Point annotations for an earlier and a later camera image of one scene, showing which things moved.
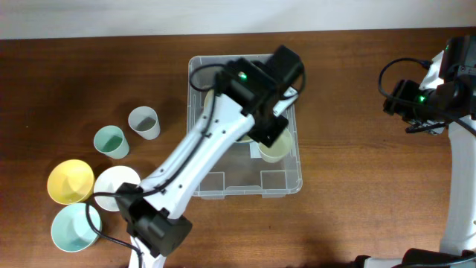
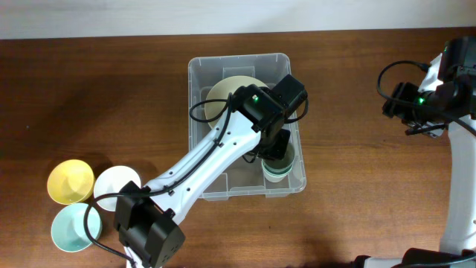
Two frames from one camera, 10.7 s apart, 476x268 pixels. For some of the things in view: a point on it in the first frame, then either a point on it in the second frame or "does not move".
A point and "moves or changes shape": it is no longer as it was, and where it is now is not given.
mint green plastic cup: [110, 140] to [279, 172]
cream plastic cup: [279, 150] moves or changes shape
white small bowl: [109, 180] does not move
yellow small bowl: [71, 182] does not move
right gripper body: [417, 119] does not move
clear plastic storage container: [241, 170] does not move
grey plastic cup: [143, 120] to [283, 163]
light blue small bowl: [72, 231] does not move
